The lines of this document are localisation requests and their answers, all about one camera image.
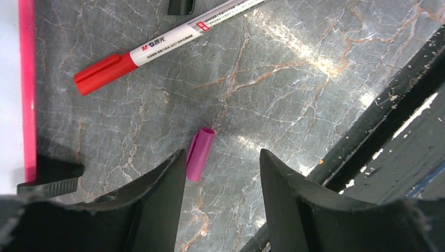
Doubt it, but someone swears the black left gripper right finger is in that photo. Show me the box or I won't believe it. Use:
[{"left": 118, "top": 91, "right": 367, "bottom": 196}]
[{"left": 260, "top": 149, "right": 444, "bottom": 251}]

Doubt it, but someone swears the magenta marker cap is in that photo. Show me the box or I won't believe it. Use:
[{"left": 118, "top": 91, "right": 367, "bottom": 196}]
[{"left": 186, "top": 128, "right": 215, "bottom": 183}]

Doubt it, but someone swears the pink framed whiteboard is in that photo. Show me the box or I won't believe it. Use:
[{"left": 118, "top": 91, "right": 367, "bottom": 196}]
[{"left": 1, "top": 1, "right": 37, "bottom": 194}]

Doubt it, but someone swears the red whiteboard marker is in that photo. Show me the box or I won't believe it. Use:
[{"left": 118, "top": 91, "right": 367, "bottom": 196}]
[{"left": 73, "top": 0, "right": 267, "bottom": 96}]

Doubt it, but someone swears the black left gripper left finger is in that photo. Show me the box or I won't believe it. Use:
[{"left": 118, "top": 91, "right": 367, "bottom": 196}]
[{"left": 1, "top": 149, "right": 187, "bottom": 251}]

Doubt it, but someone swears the black rainbow marker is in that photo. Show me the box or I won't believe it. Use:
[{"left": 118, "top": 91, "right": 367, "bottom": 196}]
[{"left": 167, "top": 0, "right": 196, "bottom": 16}]

